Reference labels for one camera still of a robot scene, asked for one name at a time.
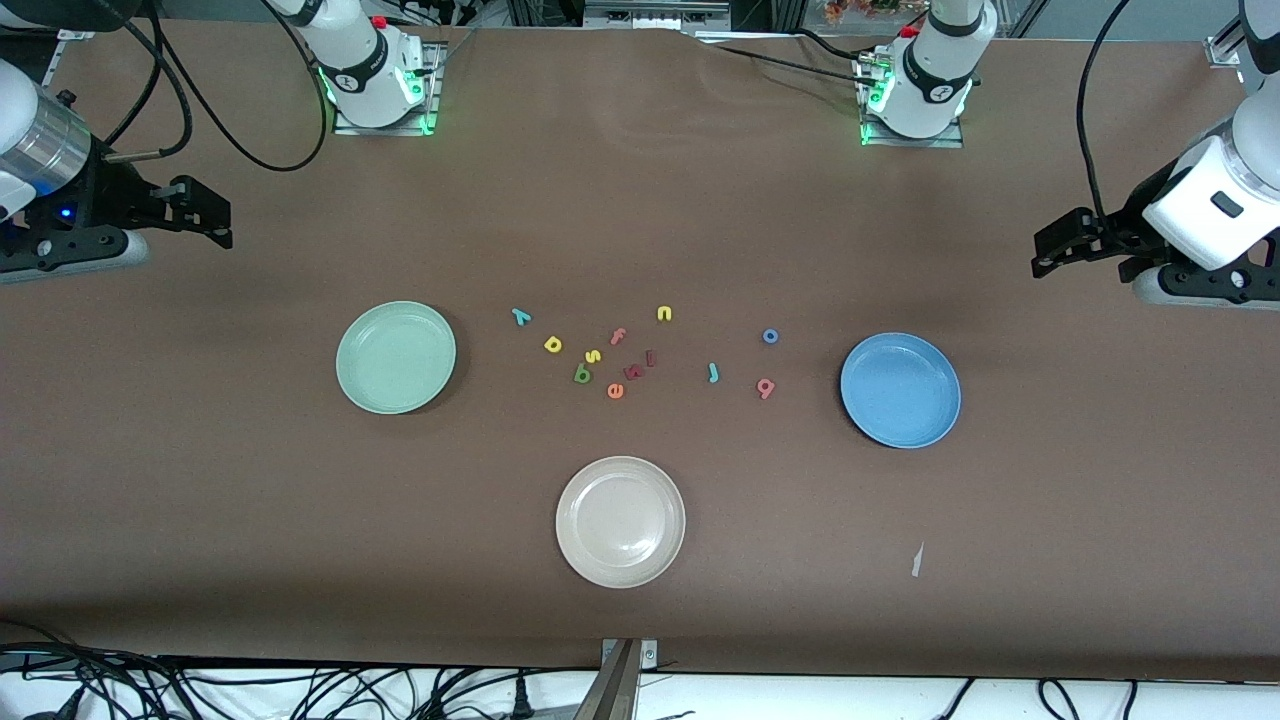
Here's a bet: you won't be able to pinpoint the green plate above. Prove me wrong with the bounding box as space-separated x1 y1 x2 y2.
335 300 458 416

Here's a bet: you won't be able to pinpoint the blue plate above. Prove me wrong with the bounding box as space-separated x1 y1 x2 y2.
839 332 963 450

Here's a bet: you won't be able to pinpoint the paper table cover sheet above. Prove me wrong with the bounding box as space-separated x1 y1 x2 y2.
0 18 1280 681

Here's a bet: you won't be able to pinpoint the orange flowers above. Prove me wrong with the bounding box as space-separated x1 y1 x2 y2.
822 0 931 26

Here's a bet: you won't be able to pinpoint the silver metal box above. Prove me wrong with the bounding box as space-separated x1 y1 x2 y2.
583 0 733 27

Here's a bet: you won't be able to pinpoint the beige plate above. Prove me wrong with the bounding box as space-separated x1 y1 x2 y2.
555 455 688 590

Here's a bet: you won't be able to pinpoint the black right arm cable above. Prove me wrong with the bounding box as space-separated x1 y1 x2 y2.
100 0 331 173

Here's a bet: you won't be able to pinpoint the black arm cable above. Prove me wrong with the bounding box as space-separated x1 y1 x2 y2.
100 0 331 173
1075 0 1136 236

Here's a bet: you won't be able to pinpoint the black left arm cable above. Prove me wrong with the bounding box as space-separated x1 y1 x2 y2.
1075 0 1136 236

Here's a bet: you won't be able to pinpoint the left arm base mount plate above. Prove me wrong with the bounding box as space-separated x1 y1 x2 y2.
858 50 966 149

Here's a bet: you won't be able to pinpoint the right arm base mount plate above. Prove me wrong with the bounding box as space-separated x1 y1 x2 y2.
333 40 441 136

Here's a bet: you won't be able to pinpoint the thin black base cable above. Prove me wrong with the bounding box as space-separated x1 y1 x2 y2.
715 45 881 86

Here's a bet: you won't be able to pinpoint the black floor cable bundle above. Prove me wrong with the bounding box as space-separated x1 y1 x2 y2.
0 618 211 720

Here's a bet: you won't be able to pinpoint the grey camera stand pole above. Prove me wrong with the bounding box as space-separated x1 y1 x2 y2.
572 640 641 720

